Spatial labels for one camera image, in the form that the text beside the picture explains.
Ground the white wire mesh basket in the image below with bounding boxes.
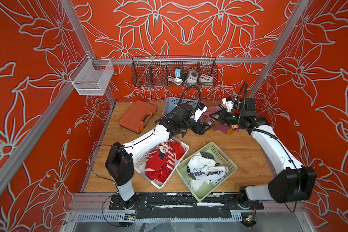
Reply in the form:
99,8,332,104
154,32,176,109
68,55,115,96

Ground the red white striped sock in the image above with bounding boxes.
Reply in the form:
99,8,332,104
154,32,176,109
162,141,176,175

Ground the green perforated plastic basket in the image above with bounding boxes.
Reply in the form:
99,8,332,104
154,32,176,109
176,142,237,201

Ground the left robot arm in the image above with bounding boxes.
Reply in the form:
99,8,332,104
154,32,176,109
105,118,211,203

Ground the blue perforated plastic basket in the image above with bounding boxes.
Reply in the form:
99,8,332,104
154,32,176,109
162,97,198,116

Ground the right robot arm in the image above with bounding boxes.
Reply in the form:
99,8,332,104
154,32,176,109
210,109,317,204

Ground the white round socket adapter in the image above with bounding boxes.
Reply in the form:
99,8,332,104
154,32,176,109
185,69,198,84

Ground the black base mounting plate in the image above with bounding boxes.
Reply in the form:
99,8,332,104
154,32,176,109
109,192,264,219

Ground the black wire wall basket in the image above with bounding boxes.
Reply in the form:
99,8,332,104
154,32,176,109
131,55,218,87

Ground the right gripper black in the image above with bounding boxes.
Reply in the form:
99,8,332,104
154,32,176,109
208,109,245,127

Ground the orange plastic tool case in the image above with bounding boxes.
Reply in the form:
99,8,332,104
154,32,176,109
118,100,157,133

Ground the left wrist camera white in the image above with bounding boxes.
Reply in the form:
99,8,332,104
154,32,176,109
192,102,207,122

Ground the blue white charger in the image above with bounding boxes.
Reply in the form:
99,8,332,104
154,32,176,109
175,68,181,79

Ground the red christmas sock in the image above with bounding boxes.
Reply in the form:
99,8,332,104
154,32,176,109
172,141,185,160

